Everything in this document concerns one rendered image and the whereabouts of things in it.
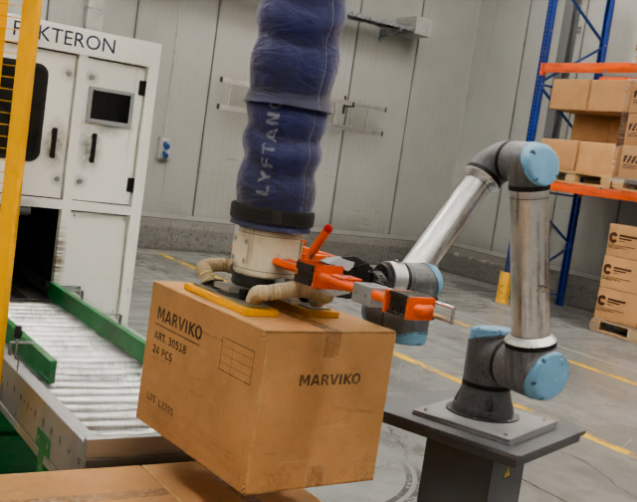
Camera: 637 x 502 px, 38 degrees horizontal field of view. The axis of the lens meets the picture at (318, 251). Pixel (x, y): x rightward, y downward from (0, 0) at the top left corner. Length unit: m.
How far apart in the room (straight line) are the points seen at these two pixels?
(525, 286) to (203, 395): 0.95
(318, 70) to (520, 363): 1.02
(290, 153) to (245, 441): 0.72
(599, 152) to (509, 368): 8.40
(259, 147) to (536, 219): 0.80
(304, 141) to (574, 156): 9.03
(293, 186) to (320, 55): 0.34
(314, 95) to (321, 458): 0.91
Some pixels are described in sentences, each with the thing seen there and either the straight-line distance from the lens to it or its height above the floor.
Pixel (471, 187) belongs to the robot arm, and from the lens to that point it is 2.66.
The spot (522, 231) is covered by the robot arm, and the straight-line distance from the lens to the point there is 2.63.
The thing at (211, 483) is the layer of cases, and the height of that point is 0.54.
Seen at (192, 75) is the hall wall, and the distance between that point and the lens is 12.33.
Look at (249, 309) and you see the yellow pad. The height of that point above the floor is 1.09.
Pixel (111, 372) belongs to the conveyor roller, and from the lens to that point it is 3.72.
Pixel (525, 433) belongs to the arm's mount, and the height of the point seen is 0.77.
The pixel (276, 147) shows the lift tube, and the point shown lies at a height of 1.49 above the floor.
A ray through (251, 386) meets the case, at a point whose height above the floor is 0.93.
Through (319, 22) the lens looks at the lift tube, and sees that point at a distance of 2.37.
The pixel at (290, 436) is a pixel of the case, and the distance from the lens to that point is 2.26.
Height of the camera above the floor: 1.48
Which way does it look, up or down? 6 degrees down
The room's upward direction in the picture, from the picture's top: 8 degrees clockwise
